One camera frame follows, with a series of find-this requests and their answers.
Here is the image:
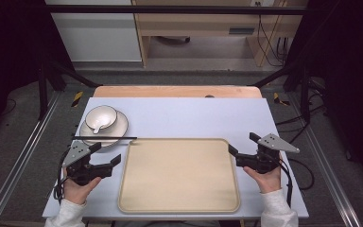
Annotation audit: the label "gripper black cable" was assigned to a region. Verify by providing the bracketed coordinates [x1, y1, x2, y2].
[53, 147, 73, 203]
[276, 156, 316, 208]

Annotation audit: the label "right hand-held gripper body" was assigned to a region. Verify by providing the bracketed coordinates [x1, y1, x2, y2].
[234, 132, 301, 175]

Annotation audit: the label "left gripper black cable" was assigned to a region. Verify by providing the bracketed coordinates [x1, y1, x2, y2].
[53, 147, 73, 203]

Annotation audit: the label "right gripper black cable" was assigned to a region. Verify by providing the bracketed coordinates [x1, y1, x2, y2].
[276, 156, 316, 208]

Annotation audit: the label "light wooden desk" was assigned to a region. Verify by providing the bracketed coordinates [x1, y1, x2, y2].
[130, 0, 309, 68]

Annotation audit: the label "black chopstick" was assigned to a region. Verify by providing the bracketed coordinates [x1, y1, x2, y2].
[73, 136, 139, 141]
[72, 135, 138, 139]

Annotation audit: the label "white bowl dark rim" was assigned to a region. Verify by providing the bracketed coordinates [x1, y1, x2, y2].
[84, 104, 119, 131]

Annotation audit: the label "white cabinet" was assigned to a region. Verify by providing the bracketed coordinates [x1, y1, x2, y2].
[44, 0, 143, 63]

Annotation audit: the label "white ceramic spoon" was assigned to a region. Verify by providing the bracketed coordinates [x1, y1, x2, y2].
[92, 117, 110, 135]

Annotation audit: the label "grey label plate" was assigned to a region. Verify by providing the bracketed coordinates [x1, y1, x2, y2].
[228, 26, 256, 36]

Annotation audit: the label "yellow black floor tape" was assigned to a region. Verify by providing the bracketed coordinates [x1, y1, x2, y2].
[71, 91, 85, 108]
[272, 92, 291, 107]

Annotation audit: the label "black metal frame stand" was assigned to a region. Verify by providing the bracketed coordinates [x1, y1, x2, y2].
[37, 59, 104, 121]
[251, 59, 312, 125]

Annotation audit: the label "beige rectangular tray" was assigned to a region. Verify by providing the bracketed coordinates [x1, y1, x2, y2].
[117, 137, 242, 215]

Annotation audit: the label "aluminium floor rail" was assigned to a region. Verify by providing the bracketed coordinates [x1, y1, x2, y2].
[0, 90, 61, 227]
[287, 94, 363, 227]

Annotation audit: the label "black floor cables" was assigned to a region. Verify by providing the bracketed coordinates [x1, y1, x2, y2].
[275, 78, 327, 145]

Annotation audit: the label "wooden table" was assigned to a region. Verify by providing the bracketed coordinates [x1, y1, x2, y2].
[93, 85, 264, 99]

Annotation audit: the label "person's left hand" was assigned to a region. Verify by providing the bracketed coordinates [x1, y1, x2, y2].
[62, 166, 103, 206]

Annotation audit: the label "black curtain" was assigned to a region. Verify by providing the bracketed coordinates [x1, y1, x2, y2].
[0, 0, 74, 140]
[291, 0, 363, 193]

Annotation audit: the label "white plate dark rim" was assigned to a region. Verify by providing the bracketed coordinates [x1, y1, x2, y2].
[78, 110, 130, 149]

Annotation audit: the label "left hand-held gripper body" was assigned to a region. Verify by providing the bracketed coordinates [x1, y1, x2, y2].
[61, 139, 113, 186]

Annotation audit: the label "hanging black cables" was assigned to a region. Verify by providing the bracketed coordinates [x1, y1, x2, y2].
[255, 1, 290, 68]

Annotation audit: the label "person's right hand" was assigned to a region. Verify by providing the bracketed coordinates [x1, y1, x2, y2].
[242, 163, 284, 195]

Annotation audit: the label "black horizontal frame bar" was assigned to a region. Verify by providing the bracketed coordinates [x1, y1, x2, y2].
[44, 4, 309, 16]

